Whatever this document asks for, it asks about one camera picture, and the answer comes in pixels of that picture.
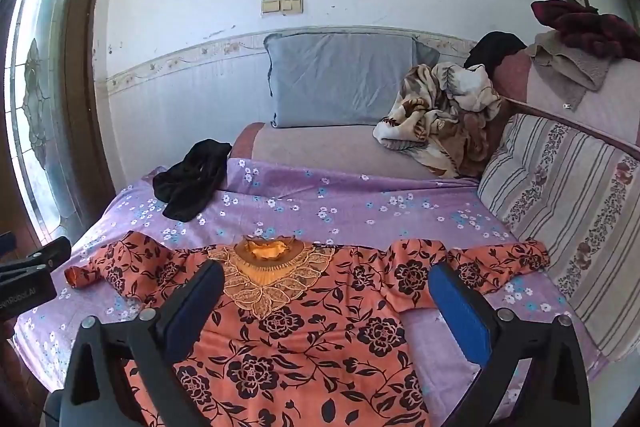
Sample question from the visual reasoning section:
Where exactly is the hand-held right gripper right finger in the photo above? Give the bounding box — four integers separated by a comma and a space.
428, 260, 592, 427

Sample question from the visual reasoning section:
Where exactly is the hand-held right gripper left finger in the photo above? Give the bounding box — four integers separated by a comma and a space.
60, 260, 226, 427

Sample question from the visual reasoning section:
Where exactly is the orange black floral garment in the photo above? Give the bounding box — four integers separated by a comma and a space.
64, 231, 551, 427

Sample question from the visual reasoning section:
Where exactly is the black crumpled cloth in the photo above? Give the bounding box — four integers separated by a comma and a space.
152, 138, 232, 223

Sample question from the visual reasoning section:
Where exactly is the striped floral cushion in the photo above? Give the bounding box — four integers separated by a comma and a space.
477, 113, 640, 363

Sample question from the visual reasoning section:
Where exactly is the purple floral bed sheet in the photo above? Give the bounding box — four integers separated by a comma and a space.
12, 157, 608, 427

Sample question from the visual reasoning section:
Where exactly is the wooden stained glass door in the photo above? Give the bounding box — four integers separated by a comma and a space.
0, 0, 118, 258

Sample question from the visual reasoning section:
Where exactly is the beige brown patterned blanket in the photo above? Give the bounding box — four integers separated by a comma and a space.
372, 63, 503, 178

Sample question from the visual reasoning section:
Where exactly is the brown beige sofa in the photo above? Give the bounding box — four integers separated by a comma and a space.
231, 49, 640, 188

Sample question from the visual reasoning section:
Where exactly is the grey pillow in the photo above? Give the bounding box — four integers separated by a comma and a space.
263, 32, 441, 129

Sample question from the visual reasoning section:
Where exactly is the beige towel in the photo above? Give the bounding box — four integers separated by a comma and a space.
525, 31, 613, 110

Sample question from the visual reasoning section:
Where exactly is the maroon cloth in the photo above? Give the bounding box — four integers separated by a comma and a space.
531, 0, 636, 58

